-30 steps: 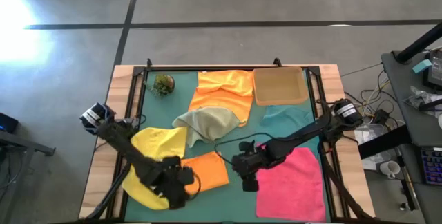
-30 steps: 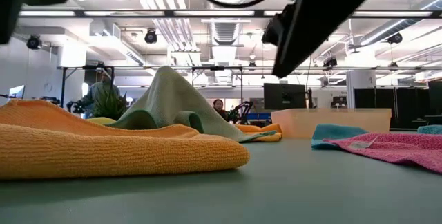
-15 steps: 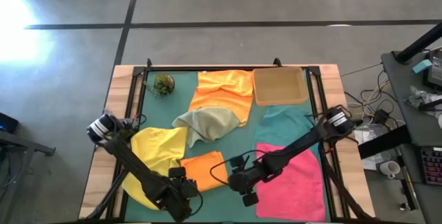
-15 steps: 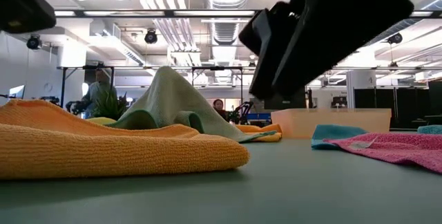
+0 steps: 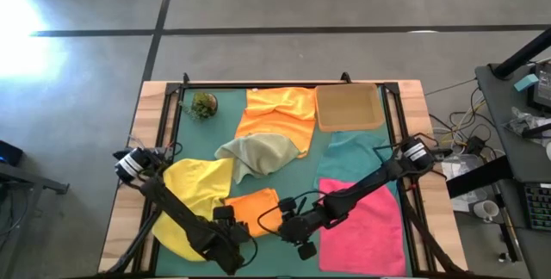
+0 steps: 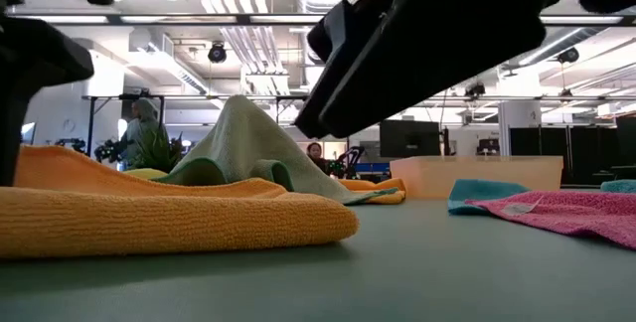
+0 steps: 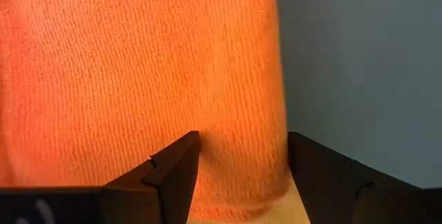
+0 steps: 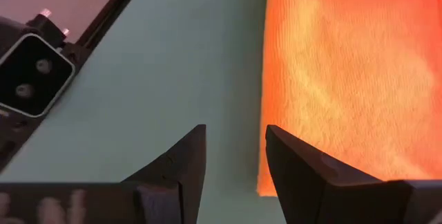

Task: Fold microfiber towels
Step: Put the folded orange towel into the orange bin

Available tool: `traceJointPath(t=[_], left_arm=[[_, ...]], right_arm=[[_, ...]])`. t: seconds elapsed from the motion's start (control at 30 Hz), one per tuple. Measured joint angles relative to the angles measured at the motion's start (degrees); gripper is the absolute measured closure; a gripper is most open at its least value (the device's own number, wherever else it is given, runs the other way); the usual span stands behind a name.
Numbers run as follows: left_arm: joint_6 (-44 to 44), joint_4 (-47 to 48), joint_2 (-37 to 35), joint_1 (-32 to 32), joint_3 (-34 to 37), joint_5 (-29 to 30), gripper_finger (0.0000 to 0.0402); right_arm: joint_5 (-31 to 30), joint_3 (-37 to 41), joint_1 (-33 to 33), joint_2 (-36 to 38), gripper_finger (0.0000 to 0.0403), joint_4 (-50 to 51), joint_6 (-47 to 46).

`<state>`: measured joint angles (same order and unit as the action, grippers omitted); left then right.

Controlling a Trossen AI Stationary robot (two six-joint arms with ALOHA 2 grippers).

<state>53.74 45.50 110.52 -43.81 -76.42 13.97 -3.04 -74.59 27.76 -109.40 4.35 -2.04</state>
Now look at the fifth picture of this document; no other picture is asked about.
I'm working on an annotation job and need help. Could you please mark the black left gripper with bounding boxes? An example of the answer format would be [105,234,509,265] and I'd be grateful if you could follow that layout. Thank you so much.
[195,221,254,276]

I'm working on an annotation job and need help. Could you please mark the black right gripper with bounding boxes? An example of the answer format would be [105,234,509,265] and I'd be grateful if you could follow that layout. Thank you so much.
[278,195,331,246]

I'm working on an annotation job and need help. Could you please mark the orange microfiber towel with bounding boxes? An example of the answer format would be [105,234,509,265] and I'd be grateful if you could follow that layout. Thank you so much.
[224,187,284,239]
[234,87,318,158]

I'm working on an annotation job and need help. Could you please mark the pale grey-green microfiber towel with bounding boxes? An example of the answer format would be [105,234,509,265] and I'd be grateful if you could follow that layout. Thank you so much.
[214,132,301,184]

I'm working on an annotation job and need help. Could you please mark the yellow microfiber towel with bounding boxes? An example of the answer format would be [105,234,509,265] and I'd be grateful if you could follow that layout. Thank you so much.
[151,157,235,263]

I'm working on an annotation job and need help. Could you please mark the pink microfiber towel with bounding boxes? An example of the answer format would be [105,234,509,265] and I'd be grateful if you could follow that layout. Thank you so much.
[318,177,408,277]

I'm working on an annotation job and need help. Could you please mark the teal microfiber towel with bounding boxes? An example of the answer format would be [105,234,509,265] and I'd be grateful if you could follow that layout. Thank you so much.
[315,131,399,196]

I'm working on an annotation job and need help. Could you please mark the green table mat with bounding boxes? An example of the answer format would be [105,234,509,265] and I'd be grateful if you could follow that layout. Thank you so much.
[154,87,415,278]

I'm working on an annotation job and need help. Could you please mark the small potted plant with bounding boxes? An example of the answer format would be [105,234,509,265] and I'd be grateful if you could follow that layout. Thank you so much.
[178,91,220,121]

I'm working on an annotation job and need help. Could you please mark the white papers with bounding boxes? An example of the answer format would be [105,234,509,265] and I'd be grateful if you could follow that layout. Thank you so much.
[439,153,480,214]

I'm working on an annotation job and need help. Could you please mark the black desk bar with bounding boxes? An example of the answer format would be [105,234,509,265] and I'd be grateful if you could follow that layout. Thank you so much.
[445,154,513,200]

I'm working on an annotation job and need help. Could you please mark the white mug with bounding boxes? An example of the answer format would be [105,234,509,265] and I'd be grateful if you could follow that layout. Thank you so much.
[473,199,500,222]

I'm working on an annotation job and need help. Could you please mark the black power adapter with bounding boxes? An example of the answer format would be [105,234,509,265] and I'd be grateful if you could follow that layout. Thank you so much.
[467,135,488,156]

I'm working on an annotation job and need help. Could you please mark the black stand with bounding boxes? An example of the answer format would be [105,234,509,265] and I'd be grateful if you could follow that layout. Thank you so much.
[0,162,70,279]

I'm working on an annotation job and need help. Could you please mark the dark grey desk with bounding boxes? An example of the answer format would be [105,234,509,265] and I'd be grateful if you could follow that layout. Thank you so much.
[474,61,551,279]

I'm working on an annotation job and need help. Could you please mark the keyboard with coloured keys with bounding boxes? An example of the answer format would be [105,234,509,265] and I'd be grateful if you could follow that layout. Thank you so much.
[523,182,551,233]

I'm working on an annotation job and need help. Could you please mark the crumpled clear plastic bag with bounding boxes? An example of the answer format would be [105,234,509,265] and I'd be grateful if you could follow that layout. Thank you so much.
[503,106,551,139]

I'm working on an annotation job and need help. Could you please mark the black box with blue light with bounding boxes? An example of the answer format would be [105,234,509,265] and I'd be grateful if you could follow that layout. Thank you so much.
[0,139,25,167]

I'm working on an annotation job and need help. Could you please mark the black pole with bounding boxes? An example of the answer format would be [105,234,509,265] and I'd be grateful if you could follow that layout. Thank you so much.
[492,26,551,80]

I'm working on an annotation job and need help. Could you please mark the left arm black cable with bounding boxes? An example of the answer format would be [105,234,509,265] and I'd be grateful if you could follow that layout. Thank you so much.
[238,236,260,268]

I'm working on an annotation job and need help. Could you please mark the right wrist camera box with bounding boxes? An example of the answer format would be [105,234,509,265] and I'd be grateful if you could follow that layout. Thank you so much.
[296,240,319,262]

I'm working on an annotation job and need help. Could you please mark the black metal table frame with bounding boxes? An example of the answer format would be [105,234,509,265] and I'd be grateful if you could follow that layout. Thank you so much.
[99,71,471,279]

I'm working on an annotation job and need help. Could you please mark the yellow floor cable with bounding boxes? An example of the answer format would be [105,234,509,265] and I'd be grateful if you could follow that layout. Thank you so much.
[445,99,488,136]

